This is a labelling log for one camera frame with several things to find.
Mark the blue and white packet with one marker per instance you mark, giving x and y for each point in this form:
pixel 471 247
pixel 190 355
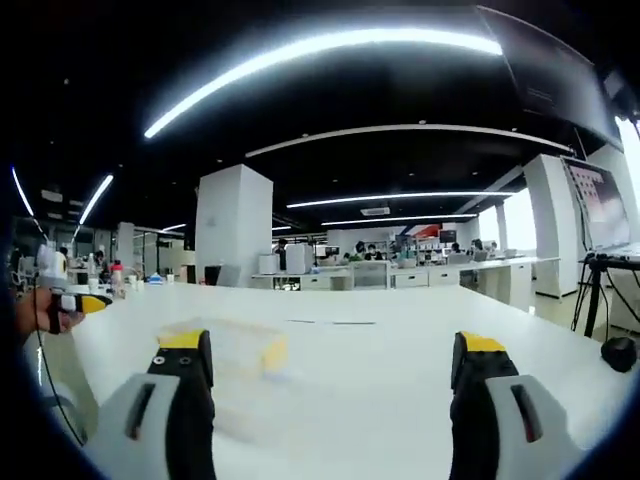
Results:
pixel 156 279

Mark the wide ceiling light strip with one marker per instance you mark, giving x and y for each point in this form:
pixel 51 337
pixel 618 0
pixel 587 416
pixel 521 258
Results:
pixel 400 197

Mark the red capped drink bottle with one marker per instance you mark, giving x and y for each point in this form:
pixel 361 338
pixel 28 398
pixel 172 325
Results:
pixel 118 282

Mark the grey mesh office chair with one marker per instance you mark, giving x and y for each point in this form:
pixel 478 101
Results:
pixel 371 275

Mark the ceiling air vent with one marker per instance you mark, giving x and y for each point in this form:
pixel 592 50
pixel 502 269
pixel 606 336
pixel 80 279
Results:
pixel 375 211

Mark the clear storage box yellow latches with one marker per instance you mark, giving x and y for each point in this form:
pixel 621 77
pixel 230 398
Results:
pixel 240 345

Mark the white cabinet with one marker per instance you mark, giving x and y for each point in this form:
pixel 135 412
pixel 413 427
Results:
pixel 306 259

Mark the short ceiling light strip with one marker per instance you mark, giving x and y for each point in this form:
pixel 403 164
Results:
pixel 97 197
pixel 22 192

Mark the long curved ceiling light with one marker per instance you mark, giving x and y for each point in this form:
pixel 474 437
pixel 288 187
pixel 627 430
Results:
pixel 320 42

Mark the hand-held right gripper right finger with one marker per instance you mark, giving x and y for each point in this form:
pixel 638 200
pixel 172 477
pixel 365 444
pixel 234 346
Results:
pixel 495 415

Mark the black tripod stand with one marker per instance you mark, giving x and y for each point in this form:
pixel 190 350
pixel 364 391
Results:
pixel 595 290

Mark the black round object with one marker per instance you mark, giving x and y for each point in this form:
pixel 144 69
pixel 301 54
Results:
pixel 619 354

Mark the row of white desks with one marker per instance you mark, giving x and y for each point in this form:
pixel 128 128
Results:
pixel 425 277

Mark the person's left hand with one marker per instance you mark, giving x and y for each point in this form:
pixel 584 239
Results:
pixel 35 312

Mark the small ceiling light strip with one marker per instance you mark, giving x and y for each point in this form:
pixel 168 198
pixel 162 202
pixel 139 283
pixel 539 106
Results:
pixel 174 227

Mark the large dark wall monitor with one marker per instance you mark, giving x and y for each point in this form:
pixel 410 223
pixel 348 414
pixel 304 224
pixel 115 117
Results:
pixel 550 75

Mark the white cup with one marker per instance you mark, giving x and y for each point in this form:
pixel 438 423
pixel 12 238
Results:
pixel 136 285
pixel 93 286

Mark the narrow ceiling light strip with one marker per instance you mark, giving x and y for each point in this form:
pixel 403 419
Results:
pixel 400 219

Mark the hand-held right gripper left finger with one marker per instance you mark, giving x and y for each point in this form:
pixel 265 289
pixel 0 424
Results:
pixel 150 415

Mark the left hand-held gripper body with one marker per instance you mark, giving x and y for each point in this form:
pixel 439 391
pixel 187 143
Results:
pixel 52 270

